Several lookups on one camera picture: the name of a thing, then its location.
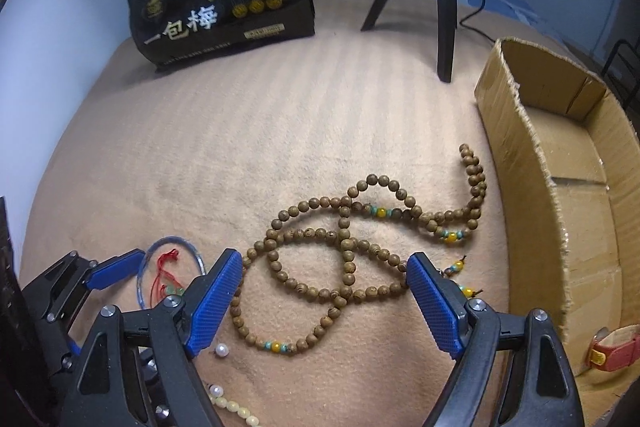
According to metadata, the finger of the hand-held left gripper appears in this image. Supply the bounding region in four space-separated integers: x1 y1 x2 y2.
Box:
21 249 147 323
44 319 83 380

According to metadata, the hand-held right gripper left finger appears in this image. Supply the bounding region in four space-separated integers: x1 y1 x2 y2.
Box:
59 248 244 427

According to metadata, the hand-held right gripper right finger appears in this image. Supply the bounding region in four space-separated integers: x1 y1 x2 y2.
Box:
406 252 586 427

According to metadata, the wooden bead necklace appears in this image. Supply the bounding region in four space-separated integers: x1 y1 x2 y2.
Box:
229 143 488 358

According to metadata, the cardboard box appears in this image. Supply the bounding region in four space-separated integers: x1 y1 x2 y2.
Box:
474 37 640 427

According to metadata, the clear blue bangle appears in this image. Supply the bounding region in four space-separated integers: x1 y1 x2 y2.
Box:
137 235 207 311

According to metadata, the beige striped blanket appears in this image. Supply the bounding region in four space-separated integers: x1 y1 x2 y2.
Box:
15 0 640 427

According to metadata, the black rack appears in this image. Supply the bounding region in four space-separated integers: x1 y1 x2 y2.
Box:
601 38 640 108

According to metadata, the red string with green beads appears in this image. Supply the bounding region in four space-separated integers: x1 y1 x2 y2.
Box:
150 248 185 299

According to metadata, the cream bead bracelet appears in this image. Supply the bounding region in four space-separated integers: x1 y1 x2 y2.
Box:
211 396 262 427

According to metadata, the black cable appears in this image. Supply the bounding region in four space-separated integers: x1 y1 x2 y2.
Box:
457 0 497 44

